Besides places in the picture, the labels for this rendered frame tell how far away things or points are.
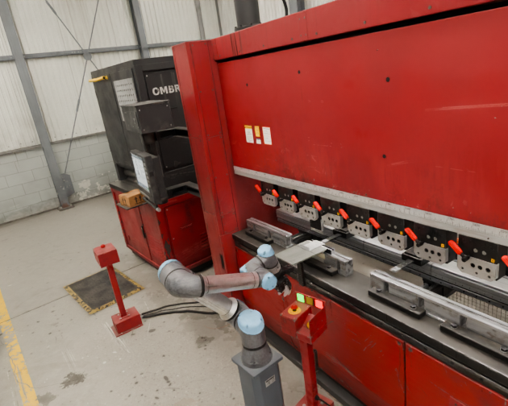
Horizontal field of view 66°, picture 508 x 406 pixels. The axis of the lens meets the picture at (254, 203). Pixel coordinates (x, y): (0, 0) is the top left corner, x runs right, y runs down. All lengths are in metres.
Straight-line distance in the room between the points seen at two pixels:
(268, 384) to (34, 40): 7.60
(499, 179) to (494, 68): 0.38
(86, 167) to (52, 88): 1.61
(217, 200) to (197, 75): 0.90
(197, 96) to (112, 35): 6.31
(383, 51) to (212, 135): 1.48
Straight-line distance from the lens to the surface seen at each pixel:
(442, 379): 2.04
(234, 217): 3.05
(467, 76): 1.59
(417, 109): 1.71
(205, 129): 2.83
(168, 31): 9.51
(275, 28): 2.27
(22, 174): 8.50
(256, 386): 1.98
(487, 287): 2.14
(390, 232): 1.95
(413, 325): 1.99
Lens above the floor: 2.06
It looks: 19 degrees down
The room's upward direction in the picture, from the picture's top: 8 degrees counter-clockwise
